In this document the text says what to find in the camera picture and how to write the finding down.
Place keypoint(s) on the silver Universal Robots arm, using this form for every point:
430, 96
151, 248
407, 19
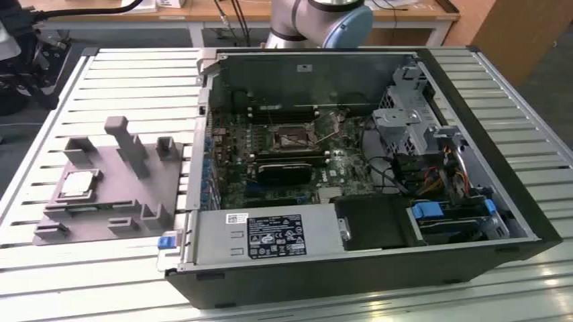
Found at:
308, 23

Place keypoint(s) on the CPU socket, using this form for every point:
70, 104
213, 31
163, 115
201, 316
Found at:
291, 137

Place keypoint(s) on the silver square CPU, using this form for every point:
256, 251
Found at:
78, 182

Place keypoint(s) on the green motherboard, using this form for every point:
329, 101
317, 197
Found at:
285, 157

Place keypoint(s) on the black RAM stick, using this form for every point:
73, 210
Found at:
291, 155

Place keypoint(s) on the black graphics card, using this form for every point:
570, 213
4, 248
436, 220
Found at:
284, 173

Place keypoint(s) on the socket locking lever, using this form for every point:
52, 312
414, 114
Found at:
331, 131

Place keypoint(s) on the black open PC case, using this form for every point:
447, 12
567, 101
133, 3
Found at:
358, 157

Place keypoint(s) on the silver power supply unit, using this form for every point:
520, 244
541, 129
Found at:
263, 234

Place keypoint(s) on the silver metal drive cage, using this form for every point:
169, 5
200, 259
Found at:
411, 124

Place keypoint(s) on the blue disk carrier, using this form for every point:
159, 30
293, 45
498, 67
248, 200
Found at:
428, 212

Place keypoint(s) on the blue case latch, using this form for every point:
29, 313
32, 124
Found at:
167, 241

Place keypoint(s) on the grey parts rack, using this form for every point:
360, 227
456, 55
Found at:
110, 188

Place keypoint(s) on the wooden desk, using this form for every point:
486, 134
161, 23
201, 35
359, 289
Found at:
249, 16

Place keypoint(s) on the brown wooden cabinet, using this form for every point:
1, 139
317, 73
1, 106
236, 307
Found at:
514, 37

